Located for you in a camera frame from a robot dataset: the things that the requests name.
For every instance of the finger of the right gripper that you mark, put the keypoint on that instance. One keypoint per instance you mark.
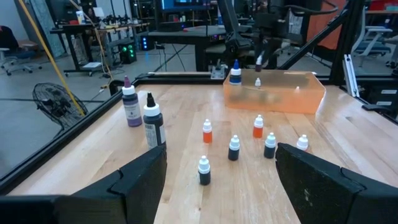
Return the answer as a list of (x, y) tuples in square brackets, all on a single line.
[(272, 54), (260, 46)]

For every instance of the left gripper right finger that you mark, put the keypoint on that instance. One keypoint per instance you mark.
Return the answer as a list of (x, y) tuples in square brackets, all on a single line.
[(326, 193)]

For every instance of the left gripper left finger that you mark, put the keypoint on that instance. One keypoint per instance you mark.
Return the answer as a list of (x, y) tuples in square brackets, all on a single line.
[(109, 202)]

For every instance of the small purple food coloring bottle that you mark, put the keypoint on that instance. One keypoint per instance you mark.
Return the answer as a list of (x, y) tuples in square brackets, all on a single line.
[(258, 63)]

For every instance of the large blue food coloring bottle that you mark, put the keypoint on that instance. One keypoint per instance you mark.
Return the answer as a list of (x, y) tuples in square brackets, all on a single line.
[(235, 76)]

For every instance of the orange translucent plastic bin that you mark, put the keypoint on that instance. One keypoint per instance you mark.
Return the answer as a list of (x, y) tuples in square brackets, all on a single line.
[(280, 99)]

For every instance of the small orange food coloring bottle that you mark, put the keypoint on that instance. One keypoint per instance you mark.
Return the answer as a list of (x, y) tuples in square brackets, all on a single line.
[(207, 133), (258, 129), (302, 143)]

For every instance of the small grey-capped bottle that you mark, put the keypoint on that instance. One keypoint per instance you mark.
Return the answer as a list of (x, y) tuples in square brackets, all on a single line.
[(154, 124)]

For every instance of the large purple food coloring bottle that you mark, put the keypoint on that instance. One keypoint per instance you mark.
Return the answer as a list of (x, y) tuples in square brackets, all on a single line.
[(132, 105)]

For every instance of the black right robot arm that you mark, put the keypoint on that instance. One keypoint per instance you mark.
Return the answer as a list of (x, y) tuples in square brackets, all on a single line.
[(237, 46)]

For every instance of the orange panel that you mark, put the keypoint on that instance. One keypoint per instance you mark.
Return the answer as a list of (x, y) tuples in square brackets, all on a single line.
[(326, 31)]

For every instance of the dark grey desk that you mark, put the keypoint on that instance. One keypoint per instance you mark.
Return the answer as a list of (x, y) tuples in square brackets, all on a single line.
[(186, 34)]

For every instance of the red object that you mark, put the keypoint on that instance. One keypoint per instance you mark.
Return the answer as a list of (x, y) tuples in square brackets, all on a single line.
[(186, 30)]

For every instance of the white aluminium extrusion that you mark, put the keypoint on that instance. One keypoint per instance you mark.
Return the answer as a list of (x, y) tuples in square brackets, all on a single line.
[(349, 77)]

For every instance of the black monitor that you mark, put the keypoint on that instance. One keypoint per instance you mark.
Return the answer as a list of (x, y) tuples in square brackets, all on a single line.
[(186, 4)]

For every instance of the white office chair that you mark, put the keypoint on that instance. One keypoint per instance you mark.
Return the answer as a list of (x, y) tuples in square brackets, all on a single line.
[(373, 37)]

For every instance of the black floor fan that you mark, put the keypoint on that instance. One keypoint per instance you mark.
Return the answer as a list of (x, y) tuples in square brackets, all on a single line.
[(56, 104)]

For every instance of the device with blue lights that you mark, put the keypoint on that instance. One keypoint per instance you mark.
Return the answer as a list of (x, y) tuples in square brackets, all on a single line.
[(145, 43)]

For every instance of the computer with green lights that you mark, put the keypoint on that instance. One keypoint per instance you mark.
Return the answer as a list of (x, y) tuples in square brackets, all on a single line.
[(127, 53)]

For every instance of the black standing desk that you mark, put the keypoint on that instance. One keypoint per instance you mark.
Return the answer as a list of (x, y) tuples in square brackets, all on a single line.
[(93, 29)]

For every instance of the dark office chair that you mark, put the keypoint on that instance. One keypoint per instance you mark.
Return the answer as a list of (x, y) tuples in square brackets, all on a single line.
[(12, 40)]

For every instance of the silver metal bracket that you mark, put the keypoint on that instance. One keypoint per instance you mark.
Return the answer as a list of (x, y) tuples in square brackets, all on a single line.
[(217, 73)]

